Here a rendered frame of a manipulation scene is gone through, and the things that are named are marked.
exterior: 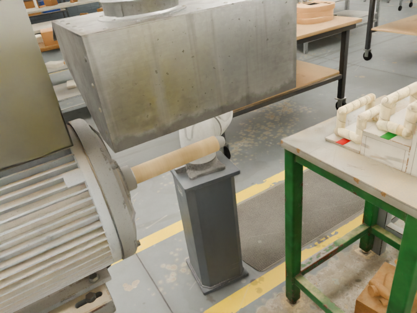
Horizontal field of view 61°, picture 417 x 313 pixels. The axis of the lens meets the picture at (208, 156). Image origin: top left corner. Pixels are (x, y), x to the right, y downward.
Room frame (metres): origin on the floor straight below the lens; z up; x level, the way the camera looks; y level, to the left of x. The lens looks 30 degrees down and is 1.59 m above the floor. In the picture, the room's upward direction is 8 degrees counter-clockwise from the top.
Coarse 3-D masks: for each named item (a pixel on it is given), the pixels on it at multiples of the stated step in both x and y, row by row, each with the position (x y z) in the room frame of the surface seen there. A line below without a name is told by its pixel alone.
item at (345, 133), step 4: (336, 128) 1.14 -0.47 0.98; (340, 128) 1.13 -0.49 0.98; (336, 132) 1.13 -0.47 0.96; (340, 132) 1.12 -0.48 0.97; (344, 132) 1.10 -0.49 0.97; (348, 132) 1.09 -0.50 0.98; (352, 132) 1.09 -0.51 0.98; (340, 136) 1.12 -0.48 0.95; (344, 136) 1.10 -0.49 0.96; (348, 136) 1.08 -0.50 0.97; (352, 136) 1.07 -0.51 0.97; (356, 136) 1.06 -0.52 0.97; (360, 136) 1.06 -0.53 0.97; (352, 140) 1.07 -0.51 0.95; (356, 140) 1.06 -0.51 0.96; (360, 140) 1.05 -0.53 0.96
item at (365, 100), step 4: (364, 96) 1.21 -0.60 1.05; (368, 96) 1.21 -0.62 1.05; (372, 96) 1.21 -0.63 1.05; (356, 100) 1.19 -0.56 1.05; (360, 100) 1.19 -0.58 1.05; (364, 100) 1.19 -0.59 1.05; (368, 100) 1.20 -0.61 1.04; (372, 100) 1.21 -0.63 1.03; (348, 104) 1.16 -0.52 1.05; (352, 104) 1.16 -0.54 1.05; (356, 104) 1.17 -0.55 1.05; (360, 104) 1.17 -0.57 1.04; (364, 104) 1.19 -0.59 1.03; (340, 108) 1.14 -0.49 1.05; (344, 108) 1.14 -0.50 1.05; (348, 108) 1.14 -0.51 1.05; (352, 108) 1.15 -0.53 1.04; (356, 108) 1.16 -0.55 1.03; (340, 112) 1.13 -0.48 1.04; (344, 112) 1.13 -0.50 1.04; (348, 112) 1.14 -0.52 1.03
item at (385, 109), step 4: (384, 104) 1.00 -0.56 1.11; (388, 104) 0.99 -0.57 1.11; (380, 108) 1.01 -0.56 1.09; (384, 108) 1.00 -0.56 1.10; (388, 108) 0.99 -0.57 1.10; (380, 112) 1.01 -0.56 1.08; (384, 112) 0.99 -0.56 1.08; (388, 112) 0.99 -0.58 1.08; (380, 116) 1.00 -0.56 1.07; (384, 116) 0.99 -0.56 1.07; (388, 116) 0.99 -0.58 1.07; (388, 120) 0.99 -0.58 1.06
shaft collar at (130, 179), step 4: (120, 168) 0.55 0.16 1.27; (124, 168) 0.54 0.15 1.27; (128, 168) 0.54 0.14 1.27; (124, 172) 0.54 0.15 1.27; (128, 172) 0.54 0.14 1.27; (132, 172) 0.54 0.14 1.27; (124, 176) 0.53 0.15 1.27; (128, 176) 0.53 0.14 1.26; (132, 176) 0.53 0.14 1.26; (128, 180) 0.53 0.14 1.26; (132, 180) 0.53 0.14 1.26; (136, 180) 0.53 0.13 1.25; (128, 184) 0.52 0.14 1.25; (132, 184) 0.53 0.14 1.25; (136, 184) 0.53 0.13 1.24; (128, 188) 0.52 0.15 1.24; (132, 188) 0.53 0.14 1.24; (136, 188) 0.54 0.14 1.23
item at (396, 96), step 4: (412, 84) 1.07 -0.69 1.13; (416, 84) 1.07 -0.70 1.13; (404, 88) 1.05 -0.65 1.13; (408, 88) 1.05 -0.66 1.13; (412, 88) 1.06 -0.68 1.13; (416, 88) 1.06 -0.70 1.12; (396, 92) 1.03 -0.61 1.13; (400, 92) 1.03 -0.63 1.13; (404, 92) 1.03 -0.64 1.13; (408, 92) 1.04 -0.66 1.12; (412, 92) 1.05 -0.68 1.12; (388, 96) 1.01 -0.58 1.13; (392, 96) 1.01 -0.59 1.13; (396, 96) 1.01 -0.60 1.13; (400, 96) 1.02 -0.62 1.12; (404, 96) 1.03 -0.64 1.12; (384, 100) 1.00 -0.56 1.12; (388, 100) 0.99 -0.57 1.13; (392, 100) 1.00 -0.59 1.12; (396, 100) 1.01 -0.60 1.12; (400, 100) 1.03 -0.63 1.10
